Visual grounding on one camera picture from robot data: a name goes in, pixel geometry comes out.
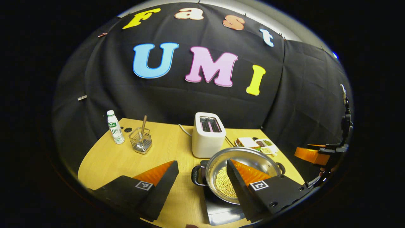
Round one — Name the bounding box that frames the white toaster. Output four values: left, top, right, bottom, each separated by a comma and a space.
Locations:
192, 112, 227, 159

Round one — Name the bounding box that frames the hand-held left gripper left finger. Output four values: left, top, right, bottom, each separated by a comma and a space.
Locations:
91, 160, 179, 222

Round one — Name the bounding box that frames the stainless steel pot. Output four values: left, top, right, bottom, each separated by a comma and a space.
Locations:
191, 147, 286, 205

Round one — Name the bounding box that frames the white divided food tray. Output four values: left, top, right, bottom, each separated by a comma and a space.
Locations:
255, 138, 279, 156

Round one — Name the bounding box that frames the black induction cooktop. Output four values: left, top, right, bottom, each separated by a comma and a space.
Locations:
202, 185, 250, 226

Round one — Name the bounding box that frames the wire mesh utensil basket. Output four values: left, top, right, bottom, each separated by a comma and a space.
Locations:
129, 127, 153, 155

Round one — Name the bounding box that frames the white toaster cable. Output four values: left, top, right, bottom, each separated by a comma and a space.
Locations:
178, 124, 193, 137

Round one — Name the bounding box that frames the pile of soybeans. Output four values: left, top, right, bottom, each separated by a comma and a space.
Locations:
215, 166, 238, 199

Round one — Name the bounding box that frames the white green-label drink bottle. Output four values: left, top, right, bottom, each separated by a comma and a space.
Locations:
107, 110, 125, 145

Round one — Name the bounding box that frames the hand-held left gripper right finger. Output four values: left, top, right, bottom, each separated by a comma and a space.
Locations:
226, 159, 312, 223

